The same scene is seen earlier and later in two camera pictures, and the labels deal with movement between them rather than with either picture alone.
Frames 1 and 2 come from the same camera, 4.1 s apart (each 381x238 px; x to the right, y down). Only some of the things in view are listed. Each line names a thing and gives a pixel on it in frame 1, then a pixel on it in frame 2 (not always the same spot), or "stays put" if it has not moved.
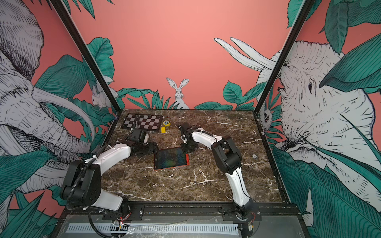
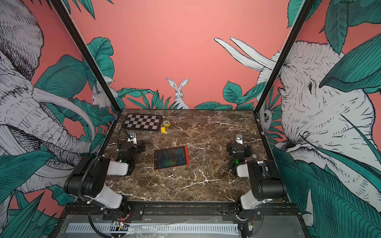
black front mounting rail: [110, 209] stays put
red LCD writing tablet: [170, 157] stays put
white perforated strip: [155, 228] stays put
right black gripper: [186, 150] -> [231, 148]
